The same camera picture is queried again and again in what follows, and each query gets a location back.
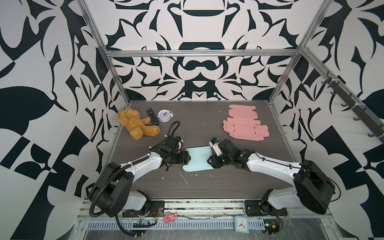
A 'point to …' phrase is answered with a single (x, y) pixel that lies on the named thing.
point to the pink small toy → (169, 217)
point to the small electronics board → (271, 228)
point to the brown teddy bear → (136, 126)
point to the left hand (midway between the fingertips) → (186, 155)
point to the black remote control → (154, 119)
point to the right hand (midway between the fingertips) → (211, 159)
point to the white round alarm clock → (164, 115)
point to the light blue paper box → (199, 156)
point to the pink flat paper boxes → (243, 125)
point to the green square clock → (241, 224)
